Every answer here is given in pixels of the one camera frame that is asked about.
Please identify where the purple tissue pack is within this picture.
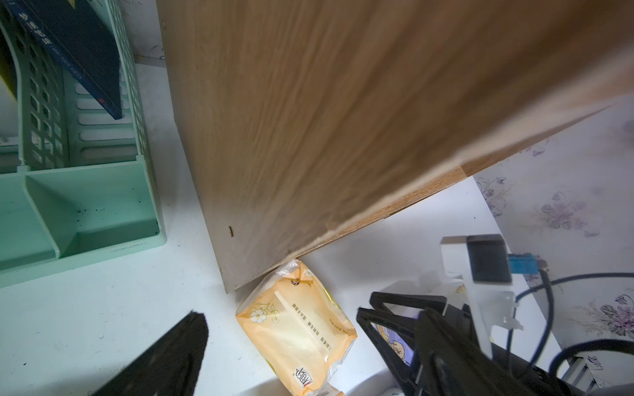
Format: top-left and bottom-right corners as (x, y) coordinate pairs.
(374, 324), (414, 366)

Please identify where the green desk file organizer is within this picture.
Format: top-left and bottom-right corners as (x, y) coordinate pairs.
(1, 1), (166, 287)

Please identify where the yellow tissue pack bottom shelf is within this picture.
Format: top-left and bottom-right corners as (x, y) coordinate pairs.
(236, 260), (358, 395)

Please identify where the wooden three-tier shelf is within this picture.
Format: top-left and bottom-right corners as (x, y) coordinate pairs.
(157, 1), (633, 292)

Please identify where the black tablet in organizer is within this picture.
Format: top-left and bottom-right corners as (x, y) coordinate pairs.
(3, 1), (123, 120)

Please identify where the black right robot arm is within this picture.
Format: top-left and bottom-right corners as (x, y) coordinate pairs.
(357, 292), (633, 395)

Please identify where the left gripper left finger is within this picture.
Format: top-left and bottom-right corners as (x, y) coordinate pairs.
(94, 311), (209, 396)

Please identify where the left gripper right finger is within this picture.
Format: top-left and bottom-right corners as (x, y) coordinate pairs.
(414, 310), (533, 395)

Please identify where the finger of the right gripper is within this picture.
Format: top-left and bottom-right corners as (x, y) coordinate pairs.
(357, 291), (447, 395)

